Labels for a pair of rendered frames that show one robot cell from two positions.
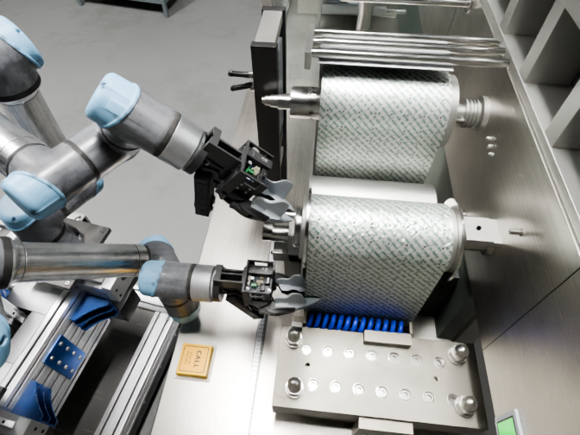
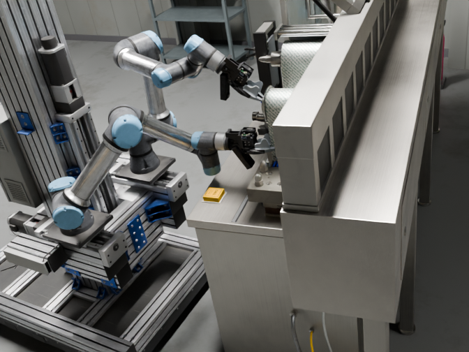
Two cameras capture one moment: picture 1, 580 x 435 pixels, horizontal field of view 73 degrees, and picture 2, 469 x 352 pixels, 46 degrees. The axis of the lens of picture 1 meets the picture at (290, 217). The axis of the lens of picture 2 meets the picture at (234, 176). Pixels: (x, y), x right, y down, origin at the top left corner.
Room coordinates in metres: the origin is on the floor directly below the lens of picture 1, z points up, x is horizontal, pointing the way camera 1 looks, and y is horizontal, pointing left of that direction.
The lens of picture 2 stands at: (-1.47, -0.52, 2.18)
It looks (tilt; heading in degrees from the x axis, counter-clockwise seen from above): 32 degrees down; 20
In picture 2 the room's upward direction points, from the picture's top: 10 degrees counter-clockwise
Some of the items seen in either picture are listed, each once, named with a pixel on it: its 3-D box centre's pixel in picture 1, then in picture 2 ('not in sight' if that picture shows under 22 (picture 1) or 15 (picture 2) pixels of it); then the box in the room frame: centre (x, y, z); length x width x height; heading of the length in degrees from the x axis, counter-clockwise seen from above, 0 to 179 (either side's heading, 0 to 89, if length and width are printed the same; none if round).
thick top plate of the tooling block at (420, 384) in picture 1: (375, 377); (303, 186); (0.22, -0.17, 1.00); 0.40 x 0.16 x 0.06; 84
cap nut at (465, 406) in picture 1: (468, 404); not in sight; (0.16, -0.33, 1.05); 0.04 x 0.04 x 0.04
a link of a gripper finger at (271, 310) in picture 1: (274, 303); (255, 149); (0.34, 0.03, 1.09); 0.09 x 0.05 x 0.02; 83
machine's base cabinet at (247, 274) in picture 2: not in sight; (340, 158); (1.35, -0.18, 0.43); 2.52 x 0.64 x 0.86; 174
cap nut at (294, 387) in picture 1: (294, 385); (258, 179); (0.19, -0.01, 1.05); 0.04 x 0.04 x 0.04
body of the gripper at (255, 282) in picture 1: (245, 285); (241, 140); (0.37, 0.09, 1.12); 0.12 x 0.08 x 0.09; 84
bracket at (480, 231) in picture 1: (481, 230); not in sight; (0.39, -0.33, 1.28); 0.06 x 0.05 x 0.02; 84
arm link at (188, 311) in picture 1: (178, 294); (209, 159); (0.40, 0.26, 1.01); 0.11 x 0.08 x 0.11; 32
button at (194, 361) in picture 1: (195, 360); (213, 194); (0.28, 0.22, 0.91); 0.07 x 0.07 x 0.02; 84
